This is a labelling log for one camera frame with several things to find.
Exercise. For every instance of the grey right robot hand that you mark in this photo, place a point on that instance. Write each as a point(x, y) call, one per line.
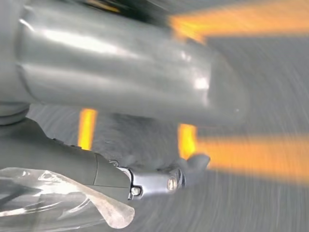
point(108, 70)

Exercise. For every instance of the clear plastic guard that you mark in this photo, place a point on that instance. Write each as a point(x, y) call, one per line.
point(48, 201)

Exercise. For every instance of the yellow floor tape square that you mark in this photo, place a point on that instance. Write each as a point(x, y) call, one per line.
point(241, 157)

